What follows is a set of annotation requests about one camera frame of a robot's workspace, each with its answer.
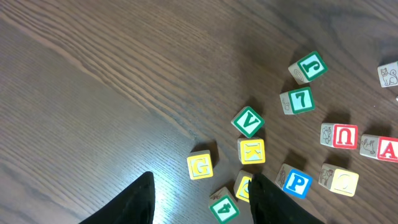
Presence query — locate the green V block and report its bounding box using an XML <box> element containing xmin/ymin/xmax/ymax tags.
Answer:
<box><xmin>231</xmin><ymin>106</ymin><xmax>265</xmax><ymax>138</ymax></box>

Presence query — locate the green Z block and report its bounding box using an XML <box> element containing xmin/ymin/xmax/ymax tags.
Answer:
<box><xmin>377</xmin><ymin>62</ymin><xmax>398</xmax><ymax>88</ymax></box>

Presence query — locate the green J block left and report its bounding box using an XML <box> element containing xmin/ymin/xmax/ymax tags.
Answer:
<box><xmin>288</xmin><ymin>51</ymin><xmax>328</xmax><ymax>85</ymax></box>

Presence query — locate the yellow C block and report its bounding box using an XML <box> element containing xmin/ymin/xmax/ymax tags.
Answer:
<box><xmin>233</xmin><ymin>170</ymin><xmax>252</xmax><ymax>203</ymax></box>

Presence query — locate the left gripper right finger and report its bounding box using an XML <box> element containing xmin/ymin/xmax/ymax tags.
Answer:
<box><xmin>248</xmin><ymin>173</ymin><xmax>323</xmax><ymax>224</ymax></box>

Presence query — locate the yellow K block left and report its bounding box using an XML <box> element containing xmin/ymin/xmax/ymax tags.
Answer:
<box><xmin>238</xmin><ymin>138</ymin><xmax>266</xmax><ymax>165</ymax></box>

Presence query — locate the blue P block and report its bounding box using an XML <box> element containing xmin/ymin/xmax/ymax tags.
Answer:
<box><xmin>275</xmin><ymin>164</ymin><xmax>313</xmax><ymax>199</ymax></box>

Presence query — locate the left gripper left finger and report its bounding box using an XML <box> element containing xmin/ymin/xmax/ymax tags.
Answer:
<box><xmin>80</xmin><ymin>171</ymin><xmax>155</xmax><ymax>224</ymax></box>

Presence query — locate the green 7 block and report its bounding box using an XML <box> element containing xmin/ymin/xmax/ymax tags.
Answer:
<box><xmin>279</xmin><ymin>86</ymin><xmax>315</xmax><ymax>114</ymax></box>

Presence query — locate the yellow O block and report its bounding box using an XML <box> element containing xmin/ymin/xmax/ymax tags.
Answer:
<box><xmin>318</xmin><ymin>163</ymin><xmax>359</xmax><ymax>197</ymax></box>

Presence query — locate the red A block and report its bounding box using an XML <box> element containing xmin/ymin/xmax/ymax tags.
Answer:
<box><xmin>359</xmin><ymin>134</ymin><xmax>398</xmax><ymax>163</ymax></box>

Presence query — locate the red U block left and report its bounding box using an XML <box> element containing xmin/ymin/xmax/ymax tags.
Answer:
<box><xmin>320</xmin><ymin>123</ymin><xmax>358</xmax><ymax>150</ymax></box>

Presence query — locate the yellow G block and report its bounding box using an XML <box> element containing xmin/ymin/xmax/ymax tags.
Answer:
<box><xmin>187</xmin><ymin>150</ymin><xmax>213</xmax><ymax>180</ymax></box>

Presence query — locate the green 4 block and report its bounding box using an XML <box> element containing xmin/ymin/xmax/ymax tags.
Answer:
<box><xmin>209</xmin><ymin>187</ymin><xmax>240</xmax><ymax>224</ymax></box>

